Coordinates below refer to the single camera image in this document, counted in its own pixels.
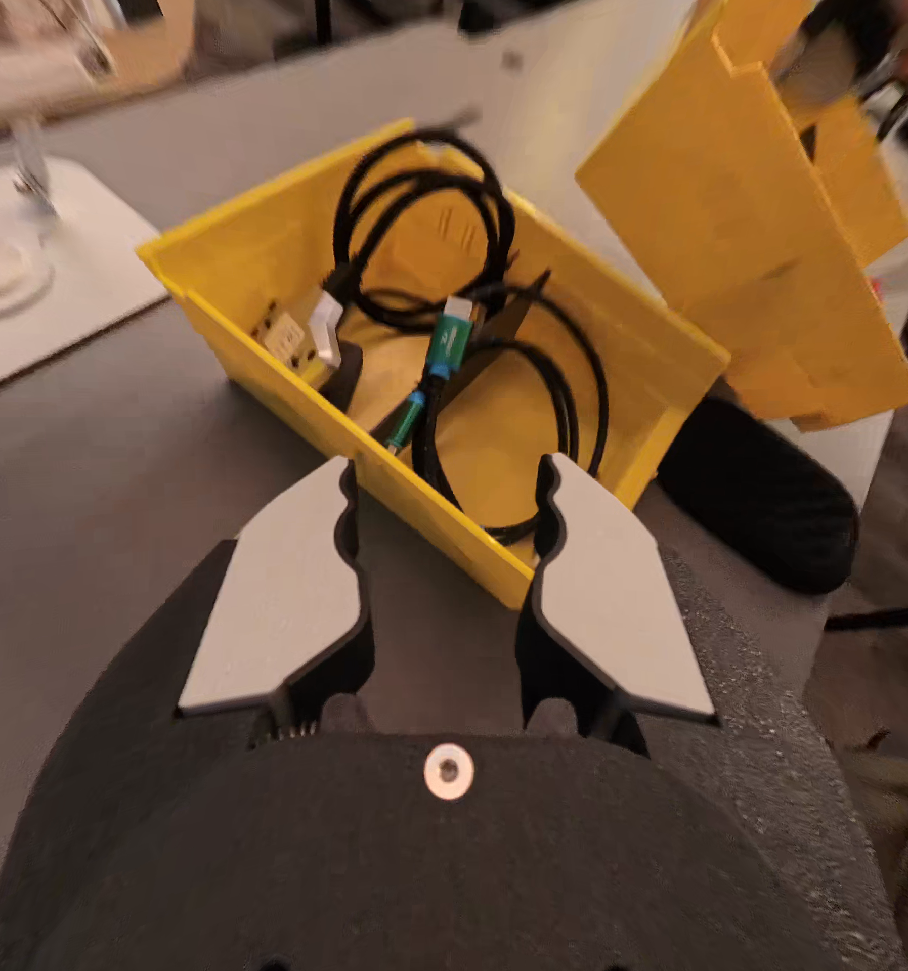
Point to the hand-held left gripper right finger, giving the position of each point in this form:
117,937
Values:
613,607

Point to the yellow plastic bin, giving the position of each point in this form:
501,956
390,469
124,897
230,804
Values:
727,227
241,258

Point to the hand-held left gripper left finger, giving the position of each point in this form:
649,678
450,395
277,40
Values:
279,599

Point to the black round fabric object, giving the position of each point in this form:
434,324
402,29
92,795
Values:
765,493

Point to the white metal document stand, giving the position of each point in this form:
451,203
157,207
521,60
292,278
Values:
82,250

